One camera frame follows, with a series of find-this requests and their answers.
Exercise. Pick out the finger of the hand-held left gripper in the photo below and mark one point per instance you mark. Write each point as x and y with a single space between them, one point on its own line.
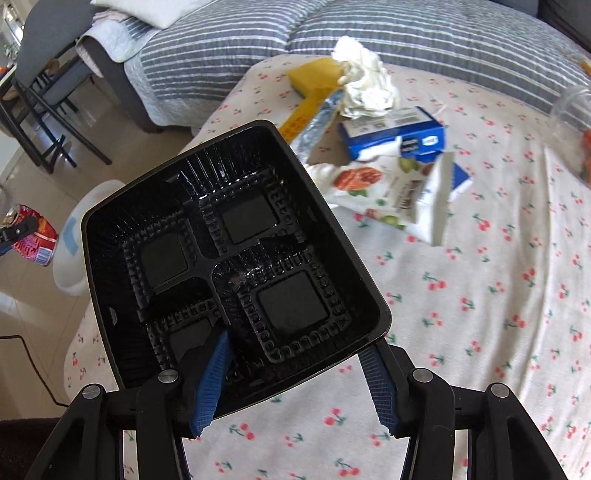
18 232

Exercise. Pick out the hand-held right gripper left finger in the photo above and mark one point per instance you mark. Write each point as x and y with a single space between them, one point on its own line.
212 383

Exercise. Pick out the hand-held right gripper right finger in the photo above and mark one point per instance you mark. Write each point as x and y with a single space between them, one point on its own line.
378 392

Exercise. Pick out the red drink can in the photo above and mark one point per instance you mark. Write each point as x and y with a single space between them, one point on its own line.
39 240

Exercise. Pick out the white round waste bin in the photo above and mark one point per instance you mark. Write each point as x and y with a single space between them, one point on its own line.
69 258

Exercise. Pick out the black plastic food tray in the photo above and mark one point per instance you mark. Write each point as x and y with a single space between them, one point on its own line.
277 207

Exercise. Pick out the white snack packet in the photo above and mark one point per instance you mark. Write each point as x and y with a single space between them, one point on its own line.
369 180

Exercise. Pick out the blue cardboard carton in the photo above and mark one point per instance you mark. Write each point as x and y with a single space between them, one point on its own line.
369 138

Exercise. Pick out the grey striped sofa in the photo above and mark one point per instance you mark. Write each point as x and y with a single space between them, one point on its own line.
124 92

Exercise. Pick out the dark folding chair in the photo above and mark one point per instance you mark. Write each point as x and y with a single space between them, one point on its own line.
44 32

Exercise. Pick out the light quilted throw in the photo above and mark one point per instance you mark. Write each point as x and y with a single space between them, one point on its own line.
111 41

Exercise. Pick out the white printed pillow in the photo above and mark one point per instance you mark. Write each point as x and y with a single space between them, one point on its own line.
152 11

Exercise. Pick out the silver foil wrapper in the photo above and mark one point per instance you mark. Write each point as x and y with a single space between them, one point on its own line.
318 122

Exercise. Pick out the yellow paper packet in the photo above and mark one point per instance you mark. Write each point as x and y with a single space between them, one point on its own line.
300 117

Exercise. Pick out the crumpled white tissue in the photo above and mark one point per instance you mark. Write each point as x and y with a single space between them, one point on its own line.
364 78

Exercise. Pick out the yellow sponge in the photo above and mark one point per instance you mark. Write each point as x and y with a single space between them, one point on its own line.
314 74

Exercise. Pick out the clear plastic container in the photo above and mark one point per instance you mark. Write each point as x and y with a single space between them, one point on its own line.
568 120

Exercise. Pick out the grey striped duvet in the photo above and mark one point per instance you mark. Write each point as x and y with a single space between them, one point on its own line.
415 37

